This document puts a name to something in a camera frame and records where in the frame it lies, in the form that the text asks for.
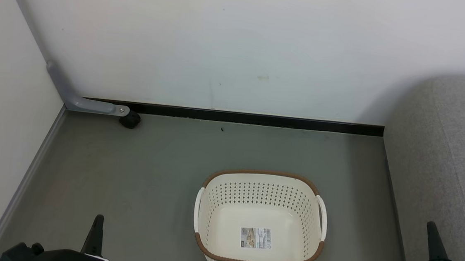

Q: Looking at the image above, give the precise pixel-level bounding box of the black caster wheel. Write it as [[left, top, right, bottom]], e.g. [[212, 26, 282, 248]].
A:
[[119, 109, 142, 130]]

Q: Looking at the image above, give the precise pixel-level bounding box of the grey metal partition foot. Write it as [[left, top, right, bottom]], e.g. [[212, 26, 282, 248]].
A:
[[0, 0, 139, 118]]

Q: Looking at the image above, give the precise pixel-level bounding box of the black baseboard strip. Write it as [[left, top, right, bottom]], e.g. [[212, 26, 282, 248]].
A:
[[82, 97, 385, 137]]

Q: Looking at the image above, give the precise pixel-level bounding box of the grey skirting strip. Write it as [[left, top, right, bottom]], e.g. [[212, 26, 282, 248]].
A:
[[0, 101, 67, 261]]

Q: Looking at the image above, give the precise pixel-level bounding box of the printed paper label sticker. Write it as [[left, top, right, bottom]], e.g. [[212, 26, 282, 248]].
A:
[[240, 226, 273, 251]]

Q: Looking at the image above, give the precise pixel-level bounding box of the white basket with brown rim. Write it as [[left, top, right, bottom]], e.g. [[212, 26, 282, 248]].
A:
[[190, 165, 331, 261]]

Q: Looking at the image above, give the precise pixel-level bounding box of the grey fabric sofa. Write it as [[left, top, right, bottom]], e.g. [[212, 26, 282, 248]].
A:
[[374, 68, 465, 261]]

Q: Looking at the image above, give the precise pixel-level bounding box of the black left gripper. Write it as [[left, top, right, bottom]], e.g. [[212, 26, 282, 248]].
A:
[[0, 207, 113, 261]]

